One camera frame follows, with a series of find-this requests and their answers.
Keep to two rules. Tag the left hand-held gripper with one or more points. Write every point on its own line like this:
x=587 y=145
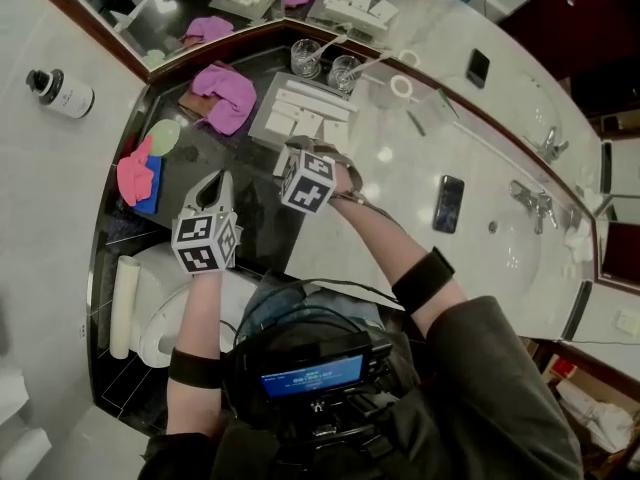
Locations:
x=205 y=243

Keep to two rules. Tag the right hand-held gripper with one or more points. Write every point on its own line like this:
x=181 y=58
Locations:
x=307 y=183

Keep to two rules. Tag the person's left forearm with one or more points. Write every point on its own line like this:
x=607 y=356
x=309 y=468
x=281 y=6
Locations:
x=200 y=318

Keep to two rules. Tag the black forearm band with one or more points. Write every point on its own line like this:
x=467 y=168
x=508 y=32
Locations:
x=195 y=368
x=422 y=280

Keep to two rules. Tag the person's right forearm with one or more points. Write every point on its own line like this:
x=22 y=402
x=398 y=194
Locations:
x=380 y=238

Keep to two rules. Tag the blue cloth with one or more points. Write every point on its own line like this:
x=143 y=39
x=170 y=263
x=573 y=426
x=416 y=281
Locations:
x=152 y=195

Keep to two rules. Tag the clear drinking glass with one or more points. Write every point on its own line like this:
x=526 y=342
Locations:
x=305 y=65
x=342 y=79

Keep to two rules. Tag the clear acrylic tray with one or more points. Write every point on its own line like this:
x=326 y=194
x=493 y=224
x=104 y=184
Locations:
x=256 y=132

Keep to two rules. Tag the pink cloth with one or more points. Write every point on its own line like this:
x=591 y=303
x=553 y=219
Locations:
x=134 y=178

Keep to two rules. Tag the white tape roll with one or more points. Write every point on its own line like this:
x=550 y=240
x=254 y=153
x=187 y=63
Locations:
x=393 y=88

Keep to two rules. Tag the white toothbrush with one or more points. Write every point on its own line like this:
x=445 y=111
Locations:
x=327 y=47
x=367 y=65

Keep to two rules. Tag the green pen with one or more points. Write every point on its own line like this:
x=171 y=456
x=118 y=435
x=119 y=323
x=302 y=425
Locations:
x=416 y=123

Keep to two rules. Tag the brown cloth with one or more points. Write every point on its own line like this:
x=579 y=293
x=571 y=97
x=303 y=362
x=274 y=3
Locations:
x=192 y=102

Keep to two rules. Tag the purple towel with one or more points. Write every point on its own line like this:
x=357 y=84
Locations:
x=225 y=93

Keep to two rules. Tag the white toilet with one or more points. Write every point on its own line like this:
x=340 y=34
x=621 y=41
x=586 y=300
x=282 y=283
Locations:
x=155 y=293

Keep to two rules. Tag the printed card with green edge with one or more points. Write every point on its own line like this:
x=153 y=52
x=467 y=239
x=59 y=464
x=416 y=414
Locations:
x=435 y=103

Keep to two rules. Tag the black smartphone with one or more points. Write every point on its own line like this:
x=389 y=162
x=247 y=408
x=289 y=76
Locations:
x=448 y=203

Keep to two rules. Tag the cream paper roll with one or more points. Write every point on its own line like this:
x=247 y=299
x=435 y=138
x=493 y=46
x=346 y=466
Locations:
x=124 y=308

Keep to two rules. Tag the person's blue jeans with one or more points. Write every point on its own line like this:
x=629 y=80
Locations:
x=345 y=313

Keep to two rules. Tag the white bottle with black cap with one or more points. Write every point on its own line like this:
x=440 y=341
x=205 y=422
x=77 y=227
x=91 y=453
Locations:
x=70 y=99

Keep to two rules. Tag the black chest-mounted monitor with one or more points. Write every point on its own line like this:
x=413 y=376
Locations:
x=312 y=375

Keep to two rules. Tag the chrome faucet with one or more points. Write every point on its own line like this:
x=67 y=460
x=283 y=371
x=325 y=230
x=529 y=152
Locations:
x=537 y=207

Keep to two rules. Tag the white sink basin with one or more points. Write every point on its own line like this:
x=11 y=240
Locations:
x=510 y=268

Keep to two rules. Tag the white crumpled tissue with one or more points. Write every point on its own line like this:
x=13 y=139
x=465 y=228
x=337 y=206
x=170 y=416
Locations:
x=577 y=238

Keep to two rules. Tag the person's dark jacket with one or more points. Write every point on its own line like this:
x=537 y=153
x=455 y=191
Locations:
x=475 y=393

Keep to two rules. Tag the red box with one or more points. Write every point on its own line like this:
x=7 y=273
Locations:
x=564 y=368

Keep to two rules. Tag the white plastic bag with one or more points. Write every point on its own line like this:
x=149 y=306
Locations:
x=600 y=418

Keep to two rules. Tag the large wall mirror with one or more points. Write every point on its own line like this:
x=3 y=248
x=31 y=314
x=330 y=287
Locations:
x=450 y=18

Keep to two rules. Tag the white wall socket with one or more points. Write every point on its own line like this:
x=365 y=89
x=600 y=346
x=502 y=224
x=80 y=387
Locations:
x=627 y=320

